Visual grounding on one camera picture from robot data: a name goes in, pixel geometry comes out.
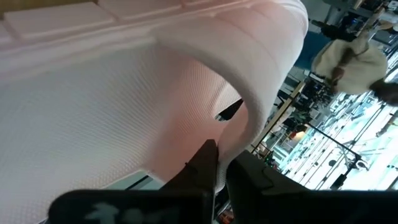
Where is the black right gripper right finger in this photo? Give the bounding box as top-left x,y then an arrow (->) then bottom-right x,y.
226,150 -> 398,224

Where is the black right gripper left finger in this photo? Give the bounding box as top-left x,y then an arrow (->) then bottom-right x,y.
47,139 -> 220,224

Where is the pink slide sandal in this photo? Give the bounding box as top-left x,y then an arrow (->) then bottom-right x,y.
0,0 -> 309,224

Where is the black tripod stand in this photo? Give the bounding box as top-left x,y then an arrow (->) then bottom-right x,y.
303,122 -> 371,189

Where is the person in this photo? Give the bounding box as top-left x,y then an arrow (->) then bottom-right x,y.
310,37 -> 398,107

